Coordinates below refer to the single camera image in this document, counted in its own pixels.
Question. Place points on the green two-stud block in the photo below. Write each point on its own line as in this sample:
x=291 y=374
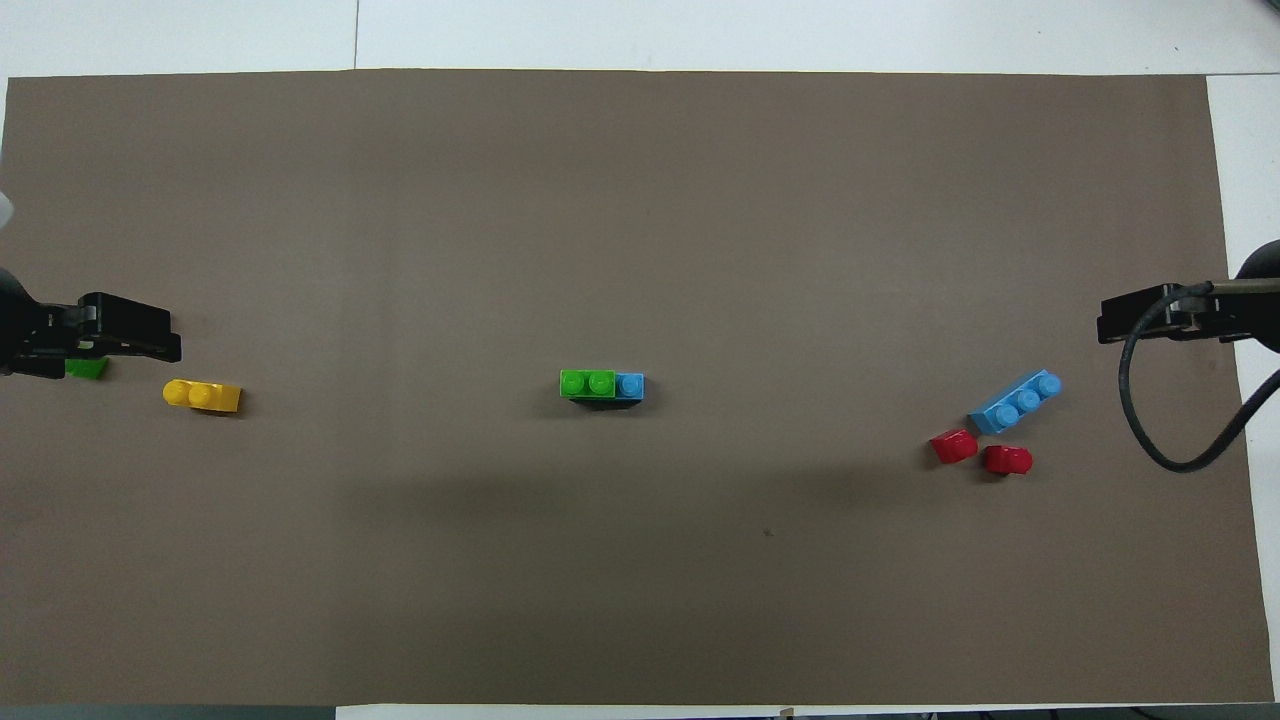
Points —
x=88 y=368
x=588 y=384

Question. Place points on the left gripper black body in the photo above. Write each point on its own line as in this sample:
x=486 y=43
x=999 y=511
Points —
x=40 y=335

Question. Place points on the yellow two-stud block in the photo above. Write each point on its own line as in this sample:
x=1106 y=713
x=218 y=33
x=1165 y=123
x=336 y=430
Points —
x=202 y=397

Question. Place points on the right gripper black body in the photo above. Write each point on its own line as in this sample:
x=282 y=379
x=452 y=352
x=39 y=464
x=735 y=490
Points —
x=1225 y=315

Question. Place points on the red one-stud block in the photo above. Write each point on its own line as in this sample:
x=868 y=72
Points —
x=953 y=446
x=1008 y=460

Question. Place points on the blue three-stud block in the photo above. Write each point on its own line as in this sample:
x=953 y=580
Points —
x=1015 y=404
x=630 y=386

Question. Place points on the brown paper table mat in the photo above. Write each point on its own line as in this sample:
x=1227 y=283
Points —
x=640 y=230

